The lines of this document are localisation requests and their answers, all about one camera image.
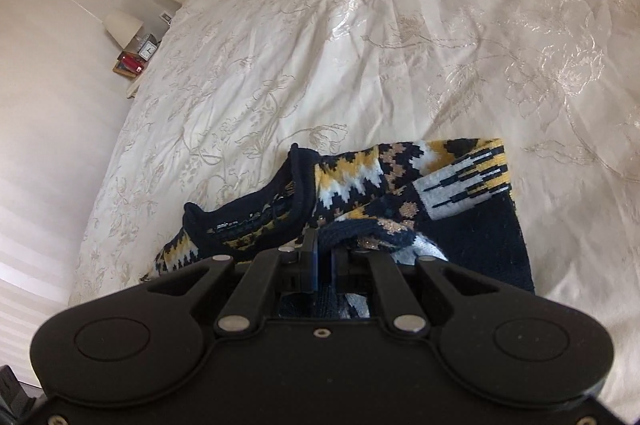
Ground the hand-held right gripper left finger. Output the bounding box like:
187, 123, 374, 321
144, 227, 320, 337

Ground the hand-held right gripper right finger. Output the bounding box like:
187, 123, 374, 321
320, 247, 502, 335

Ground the navy yellow patterned knit sweater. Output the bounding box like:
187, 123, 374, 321
140, 137, 537, 322

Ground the cream embroidered bedspread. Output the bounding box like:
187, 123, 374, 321
67, 0, 640, 408

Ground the cream bedside table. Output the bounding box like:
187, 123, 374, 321
112, 53, 151, 99

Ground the red box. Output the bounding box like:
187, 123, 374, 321
119, 52, 147, 74

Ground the white shade table lamp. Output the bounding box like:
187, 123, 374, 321
103, 8, 147, 50

